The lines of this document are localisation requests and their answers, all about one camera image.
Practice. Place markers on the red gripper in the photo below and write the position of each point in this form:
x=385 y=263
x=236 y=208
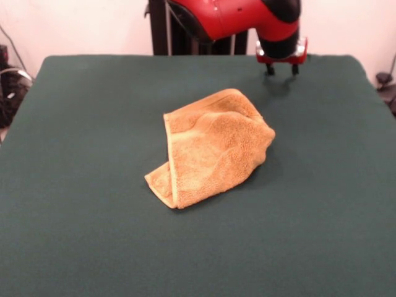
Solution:
x=303 y=52

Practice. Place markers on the tan terry towel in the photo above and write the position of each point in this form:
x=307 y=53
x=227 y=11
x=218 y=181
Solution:
x=210 y=148

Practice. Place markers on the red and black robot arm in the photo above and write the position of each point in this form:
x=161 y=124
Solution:
x=235 y=18

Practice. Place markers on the black rounded floor base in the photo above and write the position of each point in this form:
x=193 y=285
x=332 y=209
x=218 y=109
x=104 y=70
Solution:
x=12 y=102
x=384 y=79

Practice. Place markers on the dark green table cloth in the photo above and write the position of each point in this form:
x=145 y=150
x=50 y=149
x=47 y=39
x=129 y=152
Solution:
x=77 y=185

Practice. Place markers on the small black box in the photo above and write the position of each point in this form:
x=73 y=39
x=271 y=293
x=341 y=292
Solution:
x=3 y=55

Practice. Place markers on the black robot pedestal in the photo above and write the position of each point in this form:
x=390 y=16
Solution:
x=159 y=31

